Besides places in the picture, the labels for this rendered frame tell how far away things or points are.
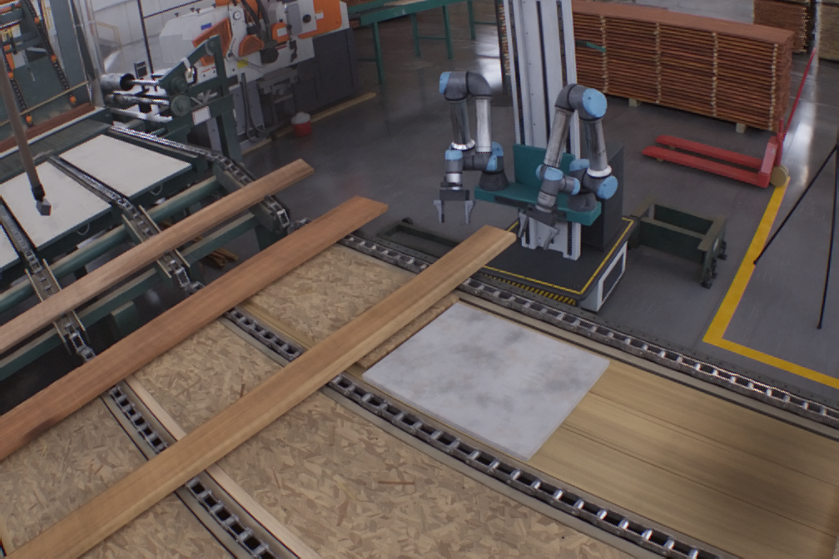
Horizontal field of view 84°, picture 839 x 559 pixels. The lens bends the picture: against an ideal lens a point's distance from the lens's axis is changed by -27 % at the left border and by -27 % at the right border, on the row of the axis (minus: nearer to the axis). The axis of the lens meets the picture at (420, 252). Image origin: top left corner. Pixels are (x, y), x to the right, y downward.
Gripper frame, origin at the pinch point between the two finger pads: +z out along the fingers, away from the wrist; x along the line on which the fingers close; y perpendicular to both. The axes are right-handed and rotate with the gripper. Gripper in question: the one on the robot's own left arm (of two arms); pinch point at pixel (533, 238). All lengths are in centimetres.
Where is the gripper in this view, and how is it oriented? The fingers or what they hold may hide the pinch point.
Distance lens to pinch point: 264.8
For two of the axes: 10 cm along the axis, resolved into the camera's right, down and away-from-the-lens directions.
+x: 7.2, 3.9, -5.7
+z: -2.6, 9.2, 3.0
